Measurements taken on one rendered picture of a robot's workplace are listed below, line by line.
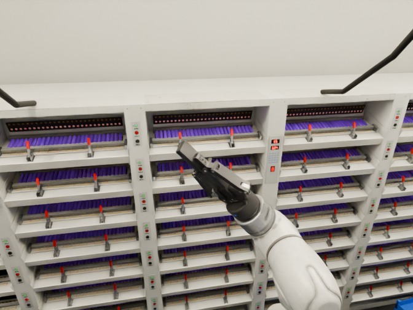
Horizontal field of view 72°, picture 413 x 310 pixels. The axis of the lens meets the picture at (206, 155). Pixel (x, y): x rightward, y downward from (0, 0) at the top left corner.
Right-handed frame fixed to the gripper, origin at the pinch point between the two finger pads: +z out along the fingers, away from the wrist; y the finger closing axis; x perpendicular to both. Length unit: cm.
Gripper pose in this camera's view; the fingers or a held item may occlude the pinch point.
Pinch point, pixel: (191, 156)
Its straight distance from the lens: 61.4
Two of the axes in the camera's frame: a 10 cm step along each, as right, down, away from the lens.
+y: 6.8, -2.0, -7.1
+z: -6.4, -6.2, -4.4
